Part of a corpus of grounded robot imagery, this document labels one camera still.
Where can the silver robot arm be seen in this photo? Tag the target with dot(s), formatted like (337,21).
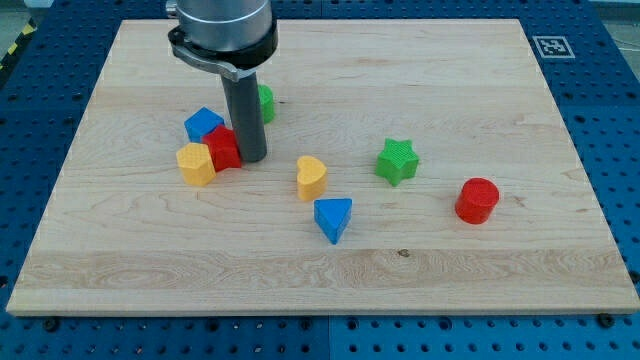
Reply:
(230,38)

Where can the green star block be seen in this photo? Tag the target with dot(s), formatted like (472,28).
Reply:
(397,161)

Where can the yellow heart block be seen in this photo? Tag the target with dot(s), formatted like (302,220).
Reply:
(311,178)

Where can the black clamp flange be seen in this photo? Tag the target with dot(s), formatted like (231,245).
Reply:
(233,65)

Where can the blue triangle block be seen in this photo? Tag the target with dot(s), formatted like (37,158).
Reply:
(332,216)

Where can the white fiducial marker tag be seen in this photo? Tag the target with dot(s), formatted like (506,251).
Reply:
(553,47)

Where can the wooden board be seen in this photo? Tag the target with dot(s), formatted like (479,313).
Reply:
(123,235)

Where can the red star block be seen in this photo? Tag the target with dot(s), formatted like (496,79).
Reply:
(223,148)

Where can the blue cube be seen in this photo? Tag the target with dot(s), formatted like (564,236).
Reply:
(201,123)

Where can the green cylinder block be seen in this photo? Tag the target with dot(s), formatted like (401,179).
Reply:
(266,98)

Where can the yellow hexagon block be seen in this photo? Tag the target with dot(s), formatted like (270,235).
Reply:
(195,163)

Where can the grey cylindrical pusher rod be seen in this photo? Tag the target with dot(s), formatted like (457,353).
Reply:
(244,107)

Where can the red cylinder block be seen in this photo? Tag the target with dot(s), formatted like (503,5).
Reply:
(477,200)

